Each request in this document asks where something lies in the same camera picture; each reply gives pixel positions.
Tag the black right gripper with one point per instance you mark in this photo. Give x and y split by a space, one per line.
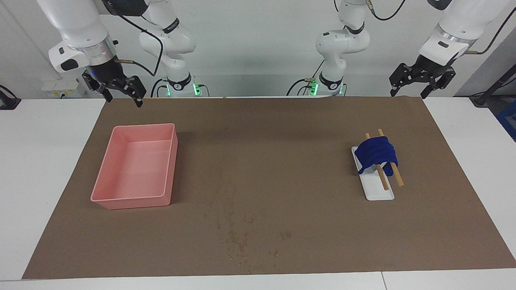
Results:
105 71

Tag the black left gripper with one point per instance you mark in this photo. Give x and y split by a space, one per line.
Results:
430 66

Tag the blue towel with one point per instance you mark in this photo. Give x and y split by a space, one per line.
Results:
377 151

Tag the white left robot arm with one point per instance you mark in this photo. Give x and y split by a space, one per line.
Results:
463 20

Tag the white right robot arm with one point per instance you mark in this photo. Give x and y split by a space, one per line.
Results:
72 24

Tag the black stand pole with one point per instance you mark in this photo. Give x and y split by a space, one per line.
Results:
489 90

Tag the pink plastic bin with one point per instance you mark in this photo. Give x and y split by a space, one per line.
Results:
133 169

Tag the blue crate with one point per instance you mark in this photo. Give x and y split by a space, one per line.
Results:
508 121

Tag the white rack with wooden rods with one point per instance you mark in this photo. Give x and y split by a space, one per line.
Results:
377 191

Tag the brown table mat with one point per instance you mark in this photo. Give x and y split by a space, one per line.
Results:
262 161

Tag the white wall socket box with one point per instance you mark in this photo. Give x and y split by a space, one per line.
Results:
62 88

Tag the black clamp mount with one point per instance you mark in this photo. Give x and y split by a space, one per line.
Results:
8 102

